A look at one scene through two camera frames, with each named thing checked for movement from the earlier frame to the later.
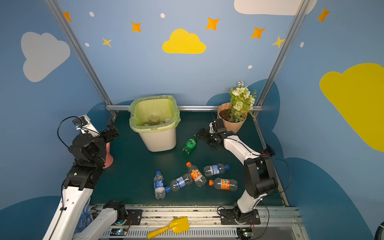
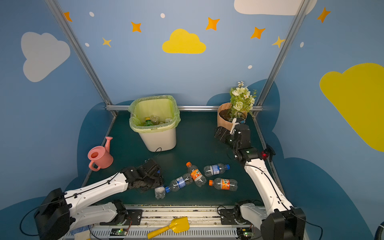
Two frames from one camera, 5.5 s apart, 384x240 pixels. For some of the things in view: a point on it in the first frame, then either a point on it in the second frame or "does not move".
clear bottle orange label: [196, 175] does not move
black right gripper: [210, 138] → [226, 136]
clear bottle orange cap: [224, 184] does not move
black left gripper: [109, 133] → [149, 175]
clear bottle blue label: [153, 120] does not move
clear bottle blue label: [179, 183] does not move
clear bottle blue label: [159, 190] does not move
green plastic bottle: [190, 145] → [148, 122]
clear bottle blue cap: [215, 169] does not move
